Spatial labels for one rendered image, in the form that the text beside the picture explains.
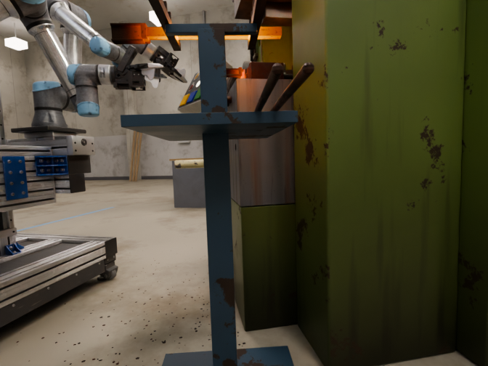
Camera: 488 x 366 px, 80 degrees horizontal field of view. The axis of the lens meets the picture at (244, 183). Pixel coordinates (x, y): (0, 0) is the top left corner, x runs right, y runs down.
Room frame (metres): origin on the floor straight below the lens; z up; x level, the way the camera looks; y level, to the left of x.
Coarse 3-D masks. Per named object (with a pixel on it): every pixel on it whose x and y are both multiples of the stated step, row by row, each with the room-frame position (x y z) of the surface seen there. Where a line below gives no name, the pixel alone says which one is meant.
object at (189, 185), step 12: (180, 168) 3.86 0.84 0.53; (192, 168) 3.83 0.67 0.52; (180, 180) 3.87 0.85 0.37; (192, 180) 3.83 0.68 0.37; (180, 192) 3.87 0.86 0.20; (192, 192) 3.83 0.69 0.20; (204, 192) 3.80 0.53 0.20; (180, 204) 3.87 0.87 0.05; (192, 204) 3.83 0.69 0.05; (204, 204) 3.80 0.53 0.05
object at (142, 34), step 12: (120, 24) 0.79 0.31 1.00; (132, 24) 0.79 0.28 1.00; (144, 24) 0.78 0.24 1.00; (120, 36) 0.80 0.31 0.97; (132, 36) 0.80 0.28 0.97; (144, 36) 0.78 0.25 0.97; (156, 36) 0.80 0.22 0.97; (180, 36) 0.80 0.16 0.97; (192, 36) 0.81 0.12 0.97; (228, 36) 0.82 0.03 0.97; (240, 36) 0.82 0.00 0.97; (264, 36) 0.82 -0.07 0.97; (276, 36) 0.83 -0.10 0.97
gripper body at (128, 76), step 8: (112, 72) 1.12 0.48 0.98; (120, 72) 1.14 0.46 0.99; (128, 72) 1.13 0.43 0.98; (136, 72) 1.14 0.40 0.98; (112, 80) 1.13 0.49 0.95; (120, 80) 1.14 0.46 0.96; (128, 80) 1.15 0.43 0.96; (136, 80) 1.14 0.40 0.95; (144, 80) 1.19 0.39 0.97; (120, 88) 1.16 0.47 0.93; (128, 88) 1.16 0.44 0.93; (144, 88) 1.21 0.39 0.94
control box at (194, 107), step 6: (228, 66) 1.68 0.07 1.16; (198, 72) 1.89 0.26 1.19; (192, 78) 1.92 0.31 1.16; (198, 78) 1.82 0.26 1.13; (192, 90) 1.79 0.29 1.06; (192, 102) 1.67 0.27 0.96; (198, 102) 1.63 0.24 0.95; (180, 108) 1.82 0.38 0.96; (186, 108) 1.78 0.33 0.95; (192, 108) 1.74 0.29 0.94; (198, 108) 1.70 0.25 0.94
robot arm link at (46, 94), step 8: (40, 88) 1.40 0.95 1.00; (48, 88) 1.42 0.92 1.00; (56, 88) 1.45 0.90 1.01; (40, 96) 1.40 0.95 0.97; (48, 96) 1.42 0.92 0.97; (56, 96) 1.44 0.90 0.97; (64, 96) 1.49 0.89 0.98; (40, 104) 1.40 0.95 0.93; (48, 104) 1.41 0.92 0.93; (56, 104) 1.44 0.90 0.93; (64, 104) 1.50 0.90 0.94
